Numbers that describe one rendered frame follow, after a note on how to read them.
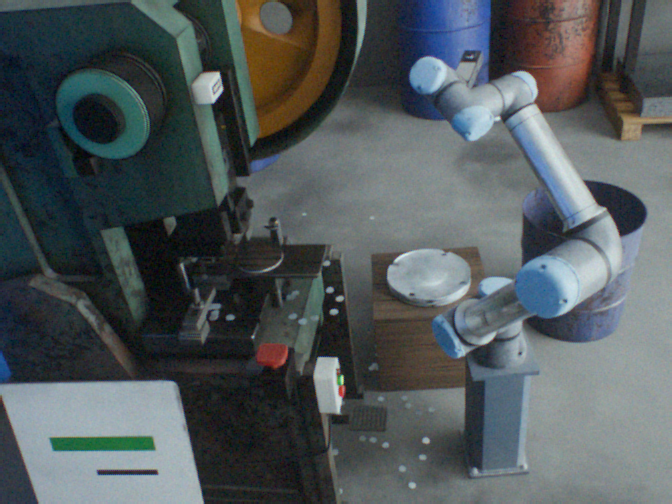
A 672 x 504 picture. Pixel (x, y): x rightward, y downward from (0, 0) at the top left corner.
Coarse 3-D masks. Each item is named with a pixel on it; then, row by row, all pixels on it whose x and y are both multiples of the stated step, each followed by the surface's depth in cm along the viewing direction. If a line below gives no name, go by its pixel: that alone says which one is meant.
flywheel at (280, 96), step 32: (256, 0) 168; (288, 0) 167; (320, 0) 162; (256, 32) 173; (288, 32) 172; (320, 32) 167; (256, 64) 178; (288, 64) 177; (320, 64) 172; (256, 96) 184; (288, 96) 179
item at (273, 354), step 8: (264, 344) 146; (272, 344) 146; (280, 344) 146; (256, 352) 145; (264, 352) 144; (272, 352) 144; (280, 352) 144; (256, 360) 143; (264, 360) 142; (272, 360) 142; (280, 360) 142; (272, 368) 146
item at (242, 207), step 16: (224, 128) 155; (224, 144) 157; (240, 192) 162; (240, 208) 159; (192, 224) 158; (208, 224) 158; (224, 224) 157; (240, 224) 160; (192, 240) 161; (208, 240) 160; (224, 240) 160
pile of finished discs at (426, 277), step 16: (400, 256) 233; (416, 256) 233; (432, 256) 232; (448, 256) 231; (400, 272) 226; (416, 272) 224; (432, 272) 223; (448, 272) 223; (464, 272) 222; (400, 288) 219; (416, 288) 218; (432, 288) 217; (448, 288) 216; (464, 288) 216; (416, 304) 214; (432, 304) 213
